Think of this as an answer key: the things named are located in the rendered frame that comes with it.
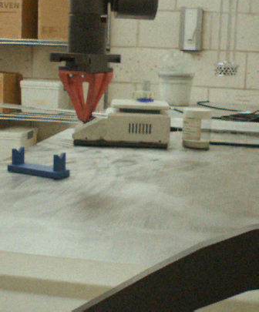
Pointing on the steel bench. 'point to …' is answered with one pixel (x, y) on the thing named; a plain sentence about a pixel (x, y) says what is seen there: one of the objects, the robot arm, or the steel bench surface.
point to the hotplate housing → (127, 129)
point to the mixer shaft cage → (228, 37)
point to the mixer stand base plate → (226, 127)
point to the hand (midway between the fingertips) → (84, 115)
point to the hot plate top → (139, 105)
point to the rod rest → (38, 166)
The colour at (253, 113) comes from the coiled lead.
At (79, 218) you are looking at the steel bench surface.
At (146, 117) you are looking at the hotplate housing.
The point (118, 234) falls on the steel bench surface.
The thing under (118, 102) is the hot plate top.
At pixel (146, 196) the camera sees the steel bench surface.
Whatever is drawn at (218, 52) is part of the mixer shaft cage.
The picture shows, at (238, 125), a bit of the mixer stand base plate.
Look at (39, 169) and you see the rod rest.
